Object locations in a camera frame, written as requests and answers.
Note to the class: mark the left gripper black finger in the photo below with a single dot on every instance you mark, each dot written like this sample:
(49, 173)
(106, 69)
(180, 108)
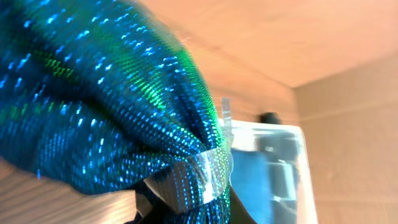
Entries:
(239, 214)

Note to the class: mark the blue denim jeans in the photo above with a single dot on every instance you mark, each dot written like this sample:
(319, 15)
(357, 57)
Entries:
(251, 182)

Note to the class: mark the clear plastic storage bin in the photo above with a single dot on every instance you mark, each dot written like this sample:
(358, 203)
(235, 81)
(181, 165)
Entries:
(245, 139)

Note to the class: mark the black taped garment front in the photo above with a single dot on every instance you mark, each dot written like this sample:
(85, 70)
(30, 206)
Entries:
(281, 146)

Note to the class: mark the blue sequin fabric bundle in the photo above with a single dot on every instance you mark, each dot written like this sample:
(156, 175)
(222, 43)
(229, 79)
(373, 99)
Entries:
(101, 96)

